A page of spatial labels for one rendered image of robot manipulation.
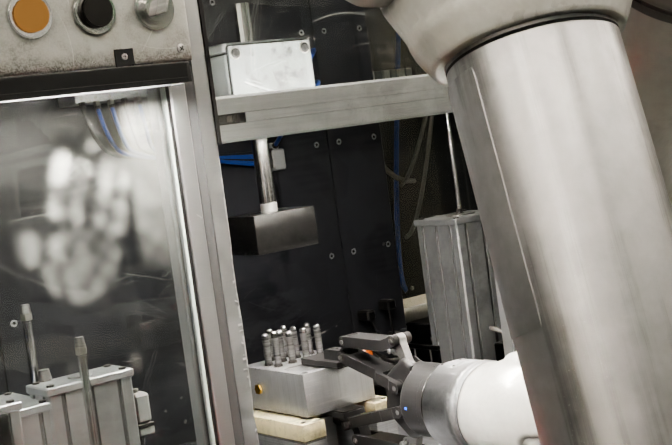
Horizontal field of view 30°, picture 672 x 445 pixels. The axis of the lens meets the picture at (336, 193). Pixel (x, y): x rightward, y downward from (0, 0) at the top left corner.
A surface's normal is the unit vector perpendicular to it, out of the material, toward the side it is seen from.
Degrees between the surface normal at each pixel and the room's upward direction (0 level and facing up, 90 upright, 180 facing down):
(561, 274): 78
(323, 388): 90
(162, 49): 90
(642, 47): 123
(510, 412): 73
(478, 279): 90
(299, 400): 90
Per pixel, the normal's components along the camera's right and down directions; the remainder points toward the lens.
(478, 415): -0.85, -0.05
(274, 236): 0.59, -0.04
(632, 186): 0.40, -0.30
